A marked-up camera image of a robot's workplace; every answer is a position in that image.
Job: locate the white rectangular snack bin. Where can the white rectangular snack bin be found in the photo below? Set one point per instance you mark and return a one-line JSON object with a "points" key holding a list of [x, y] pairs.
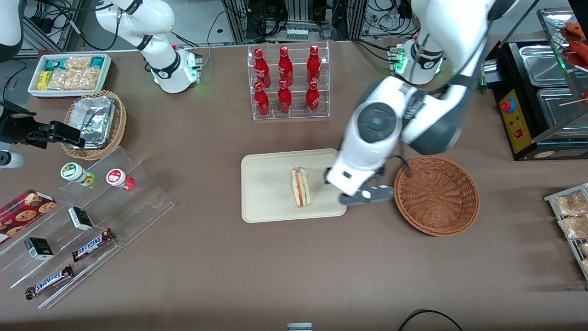
{"points": [[34, 91]]}

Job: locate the triangular sandwich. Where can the triangular sandwich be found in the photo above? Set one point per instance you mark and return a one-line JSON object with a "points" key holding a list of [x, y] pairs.
{"points": [[301, 188]]}

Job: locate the black food warmer machine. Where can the black food warmer machine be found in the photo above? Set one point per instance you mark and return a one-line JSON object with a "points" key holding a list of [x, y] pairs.
{"points": [[517, 122]]}

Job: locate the grey device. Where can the grey device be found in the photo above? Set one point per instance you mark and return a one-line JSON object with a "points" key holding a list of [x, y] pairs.
{"points": [[299, 327]]}

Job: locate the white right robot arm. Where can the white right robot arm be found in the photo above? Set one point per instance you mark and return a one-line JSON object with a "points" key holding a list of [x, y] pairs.
{"points": [[156, 23]]}

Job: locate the large clear cracker bag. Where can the large clear cracker bag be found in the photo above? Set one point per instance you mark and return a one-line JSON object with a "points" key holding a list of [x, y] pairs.
{"points": [[73, 79]]}

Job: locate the yellow snack pack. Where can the yellow snack pack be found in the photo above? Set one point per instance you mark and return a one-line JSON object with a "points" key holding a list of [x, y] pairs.
{"points": [[43, 80]]}

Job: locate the aluminium foil container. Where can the aluminium foil container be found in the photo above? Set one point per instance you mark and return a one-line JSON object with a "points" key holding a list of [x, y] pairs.
{"points": [[94, 117]]}

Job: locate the small black box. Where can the small black box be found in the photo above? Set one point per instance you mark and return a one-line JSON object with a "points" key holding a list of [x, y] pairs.
{"points": [[39, 248], [81, 219]]}

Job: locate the red label yogurt cup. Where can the red label yogurt cup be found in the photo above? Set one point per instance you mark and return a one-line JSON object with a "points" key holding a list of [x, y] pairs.
{"points": [[117, 178]]}

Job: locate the light wicker basket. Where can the light wicker basket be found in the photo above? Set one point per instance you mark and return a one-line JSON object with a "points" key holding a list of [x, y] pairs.
{"points": [[120, 124]]}

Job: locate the clear acrylic step display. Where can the clear acrylic step display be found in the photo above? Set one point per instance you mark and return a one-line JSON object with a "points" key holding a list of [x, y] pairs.
{"points": [[138, 202]]}

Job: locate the aluminium frame rack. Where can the aluminium frame rack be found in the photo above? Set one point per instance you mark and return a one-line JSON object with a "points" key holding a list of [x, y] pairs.
{"points": [[298, 18]]}

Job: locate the brown wicker basket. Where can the brown wicker basket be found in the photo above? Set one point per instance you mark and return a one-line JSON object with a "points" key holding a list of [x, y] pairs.
{"points": [[436, 197]]}

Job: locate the small clear cracker bag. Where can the small clear cracker bag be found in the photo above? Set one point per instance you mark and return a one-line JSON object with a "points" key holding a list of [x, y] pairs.
{"points": [[78, 62]]}

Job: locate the beige plastic tray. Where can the beige plastic tray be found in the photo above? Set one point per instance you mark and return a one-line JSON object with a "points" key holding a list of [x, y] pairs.
{"points": [[266, 188]]}

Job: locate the clear bagged pastry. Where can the clear bagged pastry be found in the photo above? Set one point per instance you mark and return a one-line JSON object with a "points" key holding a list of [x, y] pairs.
{"points": [[584, 249], [574, 227], [572, 204], [585, 265]]}

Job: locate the snickers chocolate bar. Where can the snickers chocolate bar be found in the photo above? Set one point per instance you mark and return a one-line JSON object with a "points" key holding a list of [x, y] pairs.
{"points": [[49, 282], [92, 245]]}

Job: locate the clear acrylic bottle rack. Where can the clear acrylic bottle rack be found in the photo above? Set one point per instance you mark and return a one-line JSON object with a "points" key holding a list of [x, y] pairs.
{"points": [[296, 115]]}

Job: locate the tray of packaged crackers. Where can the tray of packaged crackers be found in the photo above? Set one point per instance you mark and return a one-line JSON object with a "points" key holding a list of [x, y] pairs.
{"points": [[551, 198]]}

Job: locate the red cola bottle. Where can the red cola bottle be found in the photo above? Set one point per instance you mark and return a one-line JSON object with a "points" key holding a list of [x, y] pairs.
{"points": [[285, 66], [285, 100], [262, 102], [262, 69], [313, 100], [313, 64]]}

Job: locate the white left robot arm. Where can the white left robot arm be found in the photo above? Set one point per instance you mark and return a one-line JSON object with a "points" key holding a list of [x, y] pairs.
{"points": [[381, 138]]}

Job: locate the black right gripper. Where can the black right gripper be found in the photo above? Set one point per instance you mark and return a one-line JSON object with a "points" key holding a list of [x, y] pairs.
{"points": [[19, 127]]}

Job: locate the green label yogurt cup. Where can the green label yogurt cup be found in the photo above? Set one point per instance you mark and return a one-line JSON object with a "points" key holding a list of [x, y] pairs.
{"points": [[72, 171]]}

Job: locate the red cookie box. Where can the red cookie box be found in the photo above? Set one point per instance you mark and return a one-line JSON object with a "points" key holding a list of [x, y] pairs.
{"points": [[23, 211]]}

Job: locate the teal snack pack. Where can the teal snack pack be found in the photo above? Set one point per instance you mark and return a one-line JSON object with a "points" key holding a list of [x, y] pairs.
{"points": [[54, 63], [97, 61]]}

